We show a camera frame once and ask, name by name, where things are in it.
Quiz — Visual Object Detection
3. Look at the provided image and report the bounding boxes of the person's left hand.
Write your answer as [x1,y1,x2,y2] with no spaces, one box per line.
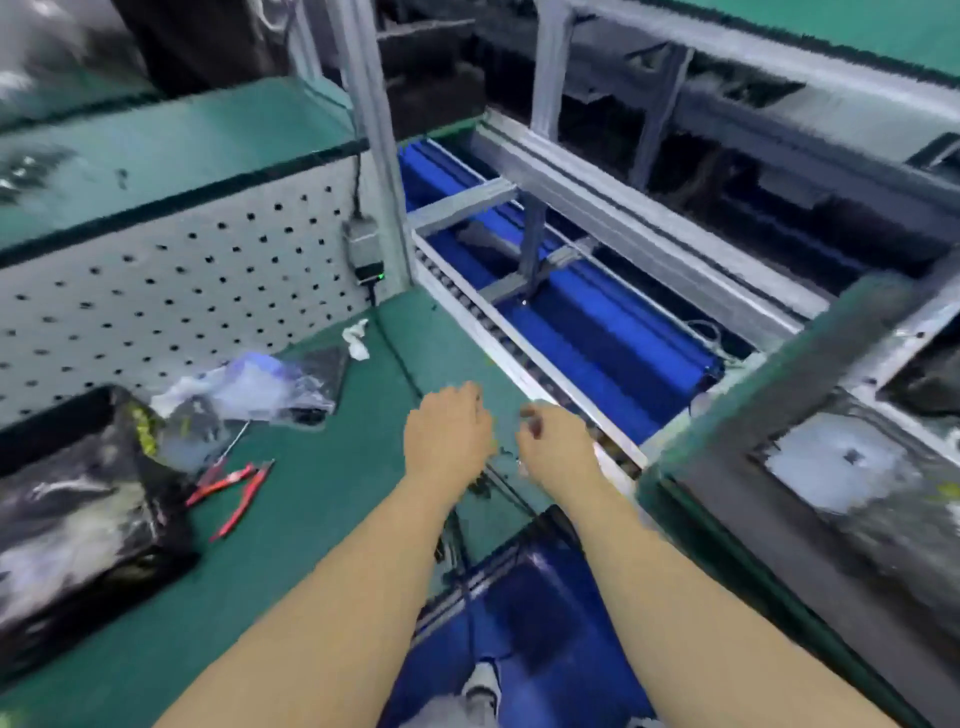
[402,382,500,497]

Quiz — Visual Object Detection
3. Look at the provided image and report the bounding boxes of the person's right hand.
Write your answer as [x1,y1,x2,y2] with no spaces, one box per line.
[514,400,605,504]

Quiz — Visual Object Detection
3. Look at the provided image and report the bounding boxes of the person's right forearm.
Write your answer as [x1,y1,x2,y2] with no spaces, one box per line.
[562,480,902,728]

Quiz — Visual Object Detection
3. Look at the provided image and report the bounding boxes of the person's left forearm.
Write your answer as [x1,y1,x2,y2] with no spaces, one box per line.
[157,472,459,728]

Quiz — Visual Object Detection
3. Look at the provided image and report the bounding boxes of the person's right shoe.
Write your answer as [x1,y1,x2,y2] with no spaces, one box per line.
[460,660,504,719]

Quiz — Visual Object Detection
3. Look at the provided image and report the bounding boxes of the person's grey trousers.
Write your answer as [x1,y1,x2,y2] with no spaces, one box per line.
[397,693,504,728]

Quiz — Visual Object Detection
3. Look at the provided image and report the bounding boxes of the white crumpled cloth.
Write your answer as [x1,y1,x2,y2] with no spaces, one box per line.
[340,318,374,363]

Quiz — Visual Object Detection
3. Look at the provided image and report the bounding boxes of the clear bag of black screws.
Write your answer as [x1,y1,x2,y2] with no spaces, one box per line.
[277,348,350,429]

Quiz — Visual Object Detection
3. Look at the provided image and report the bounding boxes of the grey power adapter box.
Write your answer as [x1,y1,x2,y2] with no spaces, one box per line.
[342,217,387,287]

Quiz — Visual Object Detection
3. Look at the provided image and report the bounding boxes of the clear bag with blue parts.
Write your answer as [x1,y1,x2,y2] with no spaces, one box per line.
[150,352,335,452]

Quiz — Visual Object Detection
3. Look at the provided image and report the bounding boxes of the white pegboard panel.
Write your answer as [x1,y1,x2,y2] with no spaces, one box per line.
[0,147,377,429]

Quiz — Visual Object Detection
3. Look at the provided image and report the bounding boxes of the black cardboard box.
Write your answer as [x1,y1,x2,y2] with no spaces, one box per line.
[0,385,200,689]

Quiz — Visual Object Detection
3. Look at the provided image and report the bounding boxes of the green conveyor belt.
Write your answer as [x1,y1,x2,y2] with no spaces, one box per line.
[660,0,960,84]

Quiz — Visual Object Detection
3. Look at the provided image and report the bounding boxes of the grey roller conveyor rail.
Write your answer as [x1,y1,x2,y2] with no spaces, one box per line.
[408,240,654,489]

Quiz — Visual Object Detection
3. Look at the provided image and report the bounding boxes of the red handle pliers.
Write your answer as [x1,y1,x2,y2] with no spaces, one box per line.
[214,457,276,542]

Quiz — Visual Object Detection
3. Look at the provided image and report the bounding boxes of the grey flat metal rail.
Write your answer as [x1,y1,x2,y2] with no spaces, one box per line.
[472,112,834,354]

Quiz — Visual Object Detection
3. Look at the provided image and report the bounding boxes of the red handle cutters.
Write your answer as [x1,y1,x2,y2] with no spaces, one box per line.
[183,420,260,509]

